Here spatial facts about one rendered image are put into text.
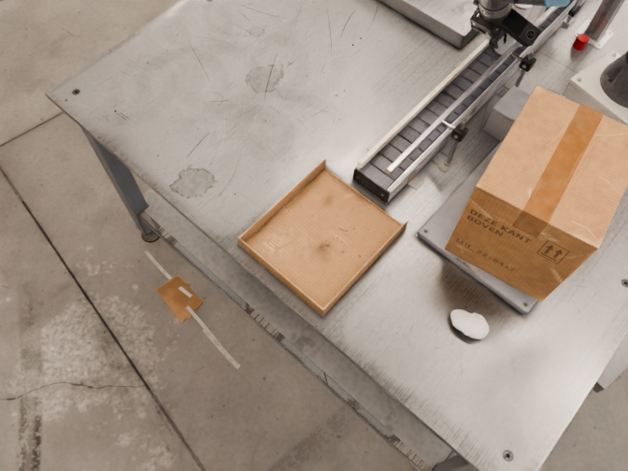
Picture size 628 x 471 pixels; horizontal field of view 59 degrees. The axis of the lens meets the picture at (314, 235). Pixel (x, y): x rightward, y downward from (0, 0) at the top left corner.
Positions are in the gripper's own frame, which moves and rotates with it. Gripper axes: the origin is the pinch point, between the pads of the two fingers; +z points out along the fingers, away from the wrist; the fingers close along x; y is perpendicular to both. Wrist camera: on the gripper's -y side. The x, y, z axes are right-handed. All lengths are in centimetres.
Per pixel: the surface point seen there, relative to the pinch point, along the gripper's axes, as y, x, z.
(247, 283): 28, 103, 23
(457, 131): -8.8, 28.7, -20.6
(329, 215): 3, 62, -24
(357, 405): -27, 108, 20
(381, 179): -1, 48, -21
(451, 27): 16.1, 1.5, 5.4
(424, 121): 1.7, 29.6, -10.6
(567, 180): -35, 28, -38
